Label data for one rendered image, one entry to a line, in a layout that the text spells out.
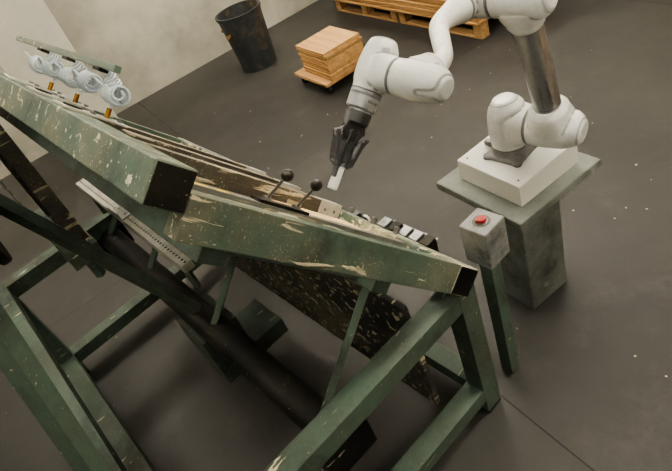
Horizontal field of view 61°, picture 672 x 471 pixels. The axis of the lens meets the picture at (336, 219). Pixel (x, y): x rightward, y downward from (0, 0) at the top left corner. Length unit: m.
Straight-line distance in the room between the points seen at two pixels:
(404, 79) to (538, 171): 1.05
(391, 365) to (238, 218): 0.88
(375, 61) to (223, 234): 0.65
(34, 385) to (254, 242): 0.53
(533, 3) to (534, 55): 0.23
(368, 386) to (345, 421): 0.13
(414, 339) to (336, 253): 0.59
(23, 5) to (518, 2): 4.40
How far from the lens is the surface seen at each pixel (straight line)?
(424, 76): 1.52
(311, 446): 1.90
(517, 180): 2.42
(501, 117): 2.39
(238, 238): 1.33
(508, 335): 2.61
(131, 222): 2.85
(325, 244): 1.50
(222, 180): 2.03
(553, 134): 2.32
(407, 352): 1.99
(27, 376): 1.28
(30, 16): 5.59
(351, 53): 5.48
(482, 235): 2.09
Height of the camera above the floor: 2.35
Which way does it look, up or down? 37 degrees down
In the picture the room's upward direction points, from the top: 22 degrees counter-clockwise
